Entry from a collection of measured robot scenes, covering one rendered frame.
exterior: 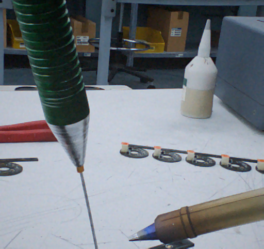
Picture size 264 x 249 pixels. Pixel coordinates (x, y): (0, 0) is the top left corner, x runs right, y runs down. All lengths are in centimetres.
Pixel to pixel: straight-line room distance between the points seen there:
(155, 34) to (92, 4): 55
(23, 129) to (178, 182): 15
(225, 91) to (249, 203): 53
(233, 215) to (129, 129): 42
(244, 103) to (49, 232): 32
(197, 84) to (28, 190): 26
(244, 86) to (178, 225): 48
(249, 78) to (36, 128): 22
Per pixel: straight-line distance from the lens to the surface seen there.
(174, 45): 489
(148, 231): 18
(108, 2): 274
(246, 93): 64
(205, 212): 17
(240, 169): 51
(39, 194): 43
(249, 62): 64
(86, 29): 450
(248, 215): 17
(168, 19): 486
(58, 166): 48
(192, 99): 64
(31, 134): 53
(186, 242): 24
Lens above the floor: 92
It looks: 16 degrees down
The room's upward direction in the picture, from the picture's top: 6 degrees clockwise
